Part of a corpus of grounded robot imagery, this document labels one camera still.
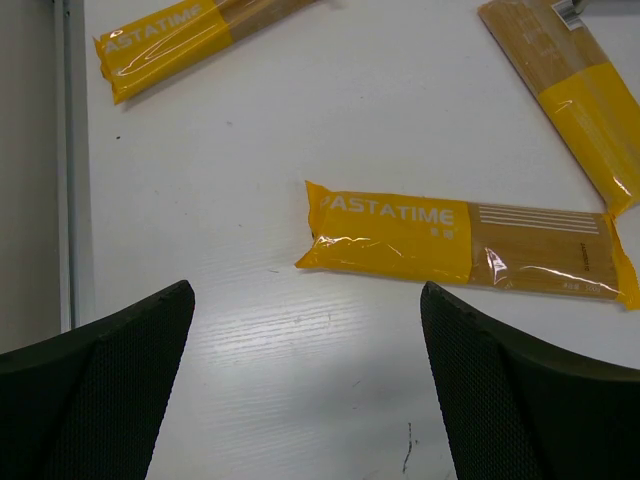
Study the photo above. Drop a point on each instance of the yellow pasta bag far left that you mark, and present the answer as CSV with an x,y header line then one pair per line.
x,y
141,54

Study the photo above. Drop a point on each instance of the yellow pasta bag centre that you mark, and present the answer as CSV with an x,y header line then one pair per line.
x,y
542,251

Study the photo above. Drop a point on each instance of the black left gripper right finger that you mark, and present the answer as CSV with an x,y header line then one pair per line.
x,y
517,407

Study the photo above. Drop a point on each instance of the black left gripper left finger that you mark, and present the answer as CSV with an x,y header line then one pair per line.
x,y
89,403

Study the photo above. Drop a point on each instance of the yellow pasta bag with barcode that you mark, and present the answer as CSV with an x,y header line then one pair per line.
x,y
577,87

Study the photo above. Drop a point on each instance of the aluminium table edge rail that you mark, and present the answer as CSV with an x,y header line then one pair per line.
x,y
76,262

